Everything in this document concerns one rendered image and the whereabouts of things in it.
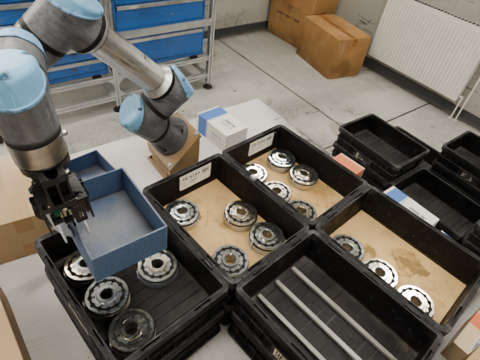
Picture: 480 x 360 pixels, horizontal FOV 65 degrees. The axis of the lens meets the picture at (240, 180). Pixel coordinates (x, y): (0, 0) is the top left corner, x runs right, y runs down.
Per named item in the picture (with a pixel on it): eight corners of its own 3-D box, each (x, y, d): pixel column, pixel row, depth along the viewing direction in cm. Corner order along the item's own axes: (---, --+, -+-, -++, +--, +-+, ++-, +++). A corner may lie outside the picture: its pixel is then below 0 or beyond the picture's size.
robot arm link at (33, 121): (36, 40, 49) (39, 72, 44) (60, 109, 57) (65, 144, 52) (-32, 48, 47) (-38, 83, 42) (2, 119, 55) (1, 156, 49)
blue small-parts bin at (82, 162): (61, 178, 138) (56, 164, 133) (98, 163, 147) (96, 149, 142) (88, 211, 129) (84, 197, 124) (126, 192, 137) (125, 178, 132)
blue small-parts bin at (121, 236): (58, 213, 80) (51, 190, 76) (124, 188, 88) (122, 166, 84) (96, 282, 70) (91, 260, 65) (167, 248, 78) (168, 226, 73)
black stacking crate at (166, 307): (43, 268, 99) (32, 242, 91) (141, 217, 115) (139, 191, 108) (121, 394, 80) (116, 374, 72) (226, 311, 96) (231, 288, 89)
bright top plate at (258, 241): (243, 231, 110) (243, 229, 110) (269, 218, 115) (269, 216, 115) (263, 256, 105) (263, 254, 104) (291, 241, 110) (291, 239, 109)
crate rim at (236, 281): (140, 195, 109) (139, 189, 107) (218, 157, 126) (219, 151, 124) (231, 292, 90) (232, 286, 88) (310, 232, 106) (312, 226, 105)
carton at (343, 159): (336, 198, 148) (342, 184, 143) (313, 181, 154) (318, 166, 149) (358, 181, 157) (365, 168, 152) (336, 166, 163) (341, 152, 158)
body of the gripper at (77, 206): (51, 238, 60) (24, 186, 52) (36, 203, 65) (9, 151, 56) (97, 218, 64) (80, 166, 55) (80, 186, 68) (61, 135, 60)
